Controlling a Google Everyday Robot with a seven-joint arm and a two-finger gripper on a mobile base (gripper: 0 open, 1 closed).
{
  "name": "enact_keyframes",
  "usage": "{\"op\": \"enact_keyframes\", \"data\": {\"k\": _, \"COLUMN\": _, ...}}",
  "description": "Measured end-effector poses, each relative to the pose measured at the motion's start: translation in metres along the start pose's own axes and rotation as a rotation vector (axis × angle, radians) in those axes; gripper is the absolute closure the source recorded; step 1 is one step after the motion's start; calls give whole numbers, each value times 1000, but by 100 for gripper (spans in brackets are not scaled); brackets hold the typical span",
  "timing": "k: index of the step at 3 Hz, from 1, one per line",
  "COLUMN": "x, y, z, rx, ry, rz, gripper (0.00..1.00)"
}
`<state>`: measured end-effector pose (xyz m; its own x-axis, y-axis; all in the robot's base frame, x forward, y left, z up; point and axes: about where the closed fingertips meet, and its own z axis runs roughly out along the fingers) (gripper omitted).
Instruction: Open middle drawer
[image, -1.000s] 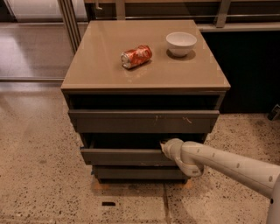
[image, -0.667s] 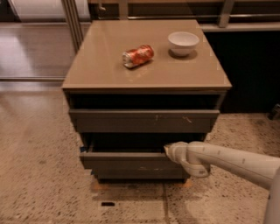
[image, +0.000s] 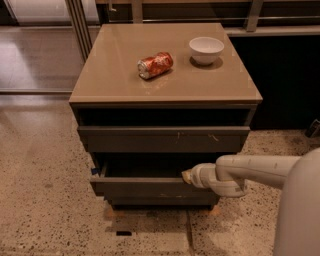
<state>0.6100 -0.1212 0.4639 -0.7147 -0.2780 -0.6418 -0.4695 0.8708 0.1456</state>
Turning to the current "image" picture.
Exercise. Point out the white ceramic bowl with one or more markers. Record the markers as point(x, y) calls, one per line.
point(205, 50)

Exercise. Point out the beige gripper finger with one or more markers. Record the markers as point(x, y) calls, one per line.
point(186, 175)

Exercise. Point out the black floor slot plate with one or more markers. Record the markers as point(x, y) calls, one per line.
point(123, 233)

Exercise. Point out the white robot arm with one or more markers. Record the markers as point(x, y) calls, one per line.
point(298, 177)

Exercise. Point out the blue tape piece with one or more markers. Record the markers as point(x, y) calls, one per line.
point(95, 171)

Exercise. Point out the grey bottom drawer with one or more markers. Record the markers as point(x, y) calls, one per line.
point(206, 200)

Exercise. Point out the crushed orange soda can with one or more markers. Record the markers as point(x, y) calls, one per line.
point(155, 65)

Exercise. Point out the dark object at wall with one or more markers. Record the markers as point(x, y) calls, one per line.
point(313, 129)

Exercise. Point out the grey drawer cabinet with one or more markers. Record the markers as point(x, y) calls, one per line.
point(110, 92)

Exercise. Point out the grey top drawer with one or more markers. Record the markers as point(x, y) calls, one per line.
point(206, 139)

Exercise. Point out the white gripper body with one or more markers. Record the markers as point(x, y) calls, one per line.
point(201, 175)

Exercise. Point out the grey drawer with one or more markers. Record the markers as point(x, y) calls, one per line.
point(206, 200)
point(148, 182)
point(206, 139)

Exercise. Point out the metal railing frame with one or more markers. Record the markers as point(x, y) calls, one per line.
point(254, 26)

